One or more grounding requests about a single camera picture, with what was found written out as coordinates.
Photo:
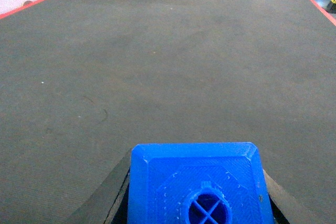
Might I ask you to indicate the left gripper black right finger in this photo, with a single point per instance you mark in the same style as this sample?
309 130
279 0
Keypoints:
285 207

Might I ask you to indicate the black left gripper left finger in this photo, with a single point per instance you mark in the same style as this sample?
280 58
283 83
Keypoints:
109 202

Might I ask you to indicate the blue rectangular block part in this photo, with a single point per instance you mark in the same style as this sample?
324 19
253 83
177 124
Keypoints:
198 183

